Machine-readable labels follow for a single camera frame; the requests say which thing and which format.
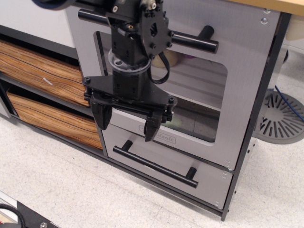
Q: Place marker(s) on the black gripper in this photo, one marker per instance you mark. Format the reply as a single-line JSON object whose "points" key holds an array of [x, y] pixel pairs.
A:
{"points": [[135, 93]]}

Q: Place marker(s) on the black oven door handle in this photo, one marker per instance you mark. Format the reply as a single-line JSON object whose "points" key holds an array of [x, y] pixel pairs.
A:
{"points": [[201, 42]]}

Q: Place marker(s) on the grey oven door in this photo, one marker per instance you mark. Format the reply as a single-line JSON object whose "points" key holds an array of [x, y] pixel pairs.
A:
{"points": [[245, 35]]}

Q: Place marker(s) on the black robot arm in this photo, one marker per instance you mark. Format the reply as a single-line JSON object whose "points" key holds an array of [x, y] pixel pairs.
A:
{"points": [[139, 34]]}

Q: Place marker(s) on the lower wood-pattern bin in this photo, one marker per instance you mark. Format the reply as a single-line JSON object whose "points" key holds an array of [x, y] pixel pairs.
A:
{"points": [[72, 126]]}

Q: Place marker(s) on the wood-pattern bin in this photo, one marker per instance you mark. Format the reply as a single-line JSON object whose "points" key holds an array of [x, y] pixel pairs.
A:
{"points": [[72, 126], [44, 73]]}

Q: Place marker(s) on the beige toy potato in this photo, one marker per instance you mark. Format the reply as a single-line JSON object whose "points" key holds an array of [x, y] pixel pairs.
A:
{"points": [[169, 58]]}

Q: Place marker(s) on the upper wood-pattern bin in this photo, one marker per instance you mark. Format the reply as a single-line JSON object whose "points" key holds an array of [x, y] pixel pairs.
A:
{"points": [[44, 73]]}

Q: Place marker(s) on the grey lower drawer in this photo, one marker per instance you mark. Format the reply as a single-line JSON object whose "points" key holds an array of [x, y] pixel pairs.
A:
{"points": [[212, 183]]}

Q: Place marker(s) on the black toy kitchen cabinet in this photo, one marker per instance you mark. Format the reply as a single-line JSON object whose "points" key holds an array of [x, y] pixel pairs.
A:
{"points": [[92, 43]]}

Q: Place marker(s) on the grey round slotted base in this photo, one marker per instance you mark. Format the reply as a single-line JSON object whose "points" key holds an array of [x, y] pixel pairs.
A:
{"points": [[283, 120]]}

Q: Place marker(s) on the wooden countertop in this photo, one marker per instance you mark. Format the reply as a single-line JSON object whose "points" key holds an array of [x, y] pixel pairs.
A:
{"points": [[289, 6]]}

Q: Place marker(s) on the black base plate with screw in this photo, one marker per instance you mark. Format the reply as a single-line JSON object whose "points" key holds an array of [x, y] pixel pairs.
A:
{"points": [[26, 218]]}

